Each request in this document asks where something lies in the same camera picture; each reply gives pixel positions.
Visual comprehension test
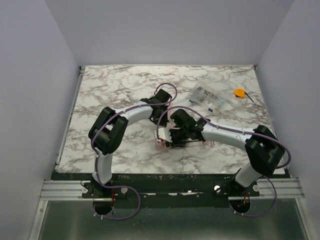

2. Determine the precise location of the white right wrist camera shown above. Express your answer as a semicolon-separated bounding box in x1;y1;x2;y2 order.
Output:
154;127;172;142

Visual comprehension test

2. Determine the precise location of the white tissue packet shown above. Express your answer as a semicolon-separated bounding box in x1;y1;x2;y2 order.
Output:
188;83;228;114

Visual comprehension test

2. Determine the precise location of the pink folding umbrella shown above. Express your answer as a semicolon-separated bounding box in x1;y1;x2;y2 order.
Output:
154;106;211;148

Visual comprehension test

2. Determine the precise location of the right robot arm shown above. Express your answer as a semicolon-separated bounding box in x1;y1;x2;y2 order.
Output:
166;109;285;195

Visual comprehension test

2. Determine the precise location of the orange tape measure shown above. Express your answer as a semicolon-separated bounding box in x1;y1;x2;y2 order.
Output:
234;88;246;99

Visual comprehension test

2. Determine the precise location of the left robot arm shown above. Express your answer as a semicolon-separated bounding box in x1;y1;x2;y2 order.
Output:
88;88;176;189

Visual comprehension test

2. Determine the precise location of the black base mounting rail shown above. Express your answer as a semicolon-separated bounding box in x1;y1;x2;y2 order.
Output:
82;173;260;209

